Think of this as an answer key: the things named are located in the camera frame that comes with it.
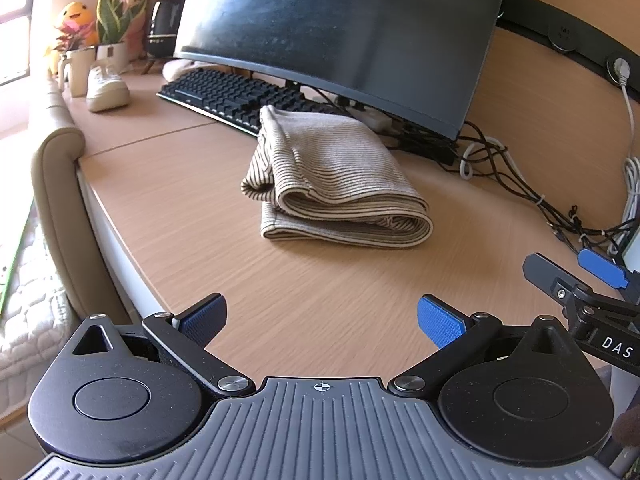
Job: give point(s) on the white power strip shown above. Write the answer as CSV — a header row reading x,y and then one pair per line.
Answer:
x,y
372,119

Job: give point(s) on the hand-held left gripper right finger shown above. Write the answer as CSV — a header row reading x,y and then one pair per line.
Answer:
x,y
440,322

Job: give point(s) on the dark brown cloth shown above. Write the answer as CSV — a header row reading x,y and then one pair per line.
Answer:
x,y
629,427

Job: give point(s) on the beige striped garment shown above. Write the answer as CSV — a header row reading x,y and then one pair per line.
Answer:
x,y
330,170

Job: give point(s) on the black wall socket strip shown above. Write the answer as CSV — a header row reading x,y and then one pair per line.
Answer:
x,y
565,35

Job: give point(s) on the pink flower bouquet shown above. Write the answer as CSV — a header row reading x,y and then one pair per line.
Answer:
x,y
135,25

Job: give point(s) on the black retro speaker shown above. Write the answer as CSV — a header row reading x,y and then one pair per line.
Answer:
x,y
162,25

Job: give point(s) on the yellow plush toy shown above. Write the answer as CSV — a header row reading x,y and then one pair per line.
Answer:
x,y
77,15

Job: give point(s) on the white mug planter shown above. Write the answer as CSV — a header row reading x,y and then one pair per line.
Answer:
x,y
80,72

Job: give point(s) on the white sneaker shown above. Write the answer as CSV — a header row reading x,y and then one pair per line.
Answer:
x,y
105,92

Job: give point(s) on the white plant pot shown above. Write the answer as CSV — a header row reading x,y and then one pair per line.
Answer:
x,y
112,57

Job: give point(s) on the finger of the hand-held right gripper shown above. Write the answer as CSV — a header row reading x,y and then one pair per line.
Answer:
x,y
547,272
602,267

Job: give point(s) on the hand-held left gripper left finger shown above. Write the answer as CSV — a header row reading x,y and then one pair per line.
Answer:
x,y
202,317

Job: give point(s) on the black mechanical keyboard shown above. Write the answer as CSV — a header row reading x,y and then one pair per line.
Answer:
x,y
215,92

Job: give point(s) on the white quilted mattress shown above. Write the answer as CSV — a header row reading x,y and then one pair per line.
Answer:
x,y
30,310

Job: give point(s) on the black curved monitor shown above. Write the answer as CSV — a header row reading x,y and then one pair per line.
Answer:
x,y
325,20

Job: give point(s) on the beige rounded object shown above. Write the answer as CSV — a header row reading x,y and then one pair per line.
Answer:
x,y
182,69

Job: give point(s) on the green snake plant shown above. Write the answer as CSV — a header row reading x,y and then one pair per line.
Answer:
x,y
112,15

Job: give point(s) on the pink leaf plant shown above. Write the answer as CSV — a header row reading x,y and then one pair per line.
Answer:
x,y
70,40

